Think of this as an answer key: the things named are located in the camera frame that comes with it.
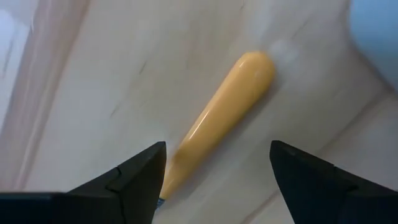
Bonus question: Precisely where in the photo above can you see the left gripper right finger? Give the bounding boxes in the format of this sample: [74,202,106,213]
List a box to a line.
[269,139,398,224]

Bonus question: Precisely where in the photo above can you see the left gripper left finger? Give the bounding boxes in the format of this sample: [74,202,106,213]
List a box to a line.
[0,141,167,224]

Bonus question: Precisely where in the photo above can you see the yellow-handled spoon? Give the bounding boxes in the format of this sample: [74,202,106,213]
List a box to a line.
[158,50,276,206]

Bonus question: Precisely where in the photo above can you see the light grey plastic bin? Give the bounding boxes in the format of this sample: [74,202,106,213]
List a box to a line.
[348,0,398,91]

